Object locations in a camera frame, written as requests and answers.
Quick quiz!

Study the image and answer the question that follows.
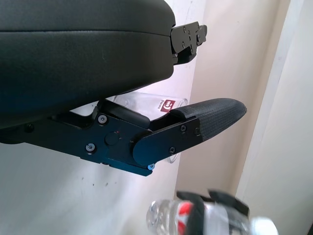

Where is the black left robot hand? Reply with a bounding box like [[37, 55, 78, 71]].
[[0, 0, 246, 178]]

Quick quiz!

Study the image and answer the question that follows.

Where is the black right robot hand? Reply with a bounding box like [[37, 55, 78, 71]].
[[176, 188, 250, 235]]

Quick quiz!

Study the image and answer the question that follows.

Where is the clear plastic water bottle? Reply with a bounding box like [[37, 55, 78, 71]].
[[146, 199, 278, 235]]

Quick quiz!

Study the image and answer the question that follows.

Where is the clear glass cup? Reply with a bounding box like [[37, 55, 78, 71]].
[[107, 92, 189, 164]]

